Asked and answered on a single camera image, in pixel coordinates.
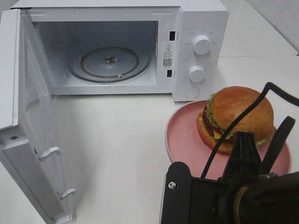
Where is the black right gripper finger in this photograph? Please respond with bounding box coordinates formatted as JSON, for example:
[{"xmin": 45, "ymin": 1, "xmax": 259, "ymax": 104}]
[
  {"xmin": 221, "ymin": 132, "xmax": 262, "ymax": 180},
  {"xmin": 261, "ymin": 116, "xmax": 296, "ymax": 174}
]

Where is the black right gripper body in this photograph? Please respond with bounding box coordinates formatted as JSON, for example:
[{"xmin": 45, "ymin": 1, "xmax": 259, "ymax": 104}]
[{"xmin": 217, "ymin": 172, "xmax": 264, "ymax": 224}]

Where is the burger with lettuce and cheese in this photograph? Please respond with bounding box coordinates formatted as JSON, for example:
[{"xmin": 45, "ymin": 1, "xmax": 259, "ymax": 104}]
[{"xmin": 196, "ymin": 85, "xmax": 275, "ymax": 154}]

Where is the pink round plate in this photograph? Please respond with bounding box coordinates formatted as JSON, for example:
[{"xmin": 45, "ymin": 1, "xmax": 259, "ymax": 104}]
[{"xmin": 165, "ymin": 100, "xmax": 292, "ymax": 180}]

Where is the round white door button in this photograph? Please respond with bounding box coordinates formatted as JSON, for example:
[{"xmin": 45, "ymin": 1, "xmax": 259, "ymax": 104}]
[{"xmin": 185, "ymin": 87, "xmax": 200, "ymax": 98}]

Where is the white microwave door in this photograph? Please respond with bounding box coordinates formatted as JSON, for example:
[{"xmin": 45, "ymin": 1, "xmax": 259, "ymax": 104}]
[{"xmin": 0, "ymin": 9, "xmax": 75, "ymax": 224}]

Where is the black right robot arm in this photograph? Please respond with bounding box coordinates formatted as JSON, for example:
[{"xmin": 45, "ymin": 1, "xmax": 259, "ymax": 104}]
[{"xmin": 215, "ymin": 116, "xmax": 299, "ymax": 224}]

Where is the lower white timer knob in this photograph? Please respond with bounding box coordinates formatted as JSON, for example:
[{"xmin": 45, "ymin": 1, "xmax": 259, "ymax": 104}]
[{"xmin": 189, "ymin": 65, "xmax": 206, "ymax": 83}]

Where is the upper white power knob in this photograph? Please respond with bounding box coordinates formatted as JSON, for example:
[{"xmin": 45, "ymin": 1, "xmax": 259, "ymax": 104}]
[{"xmin": 192, "ymin": 34, "xmax": 212, "ymax": 55}]

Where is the white microwave oven body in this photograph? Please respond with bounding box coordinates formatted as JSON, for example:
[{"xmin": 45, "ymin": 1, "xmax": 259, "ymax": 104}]
[{"xmin": 9, "ymin": 0, "xmax": 229, "ymax": 101}]

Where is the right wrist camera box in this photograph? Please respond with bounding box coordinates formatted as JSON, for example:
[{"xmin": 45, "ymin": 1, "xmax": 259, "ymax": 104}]
[{"xmin": 160, "ymin": 162, "xmax": 226, "ymax": 224}]

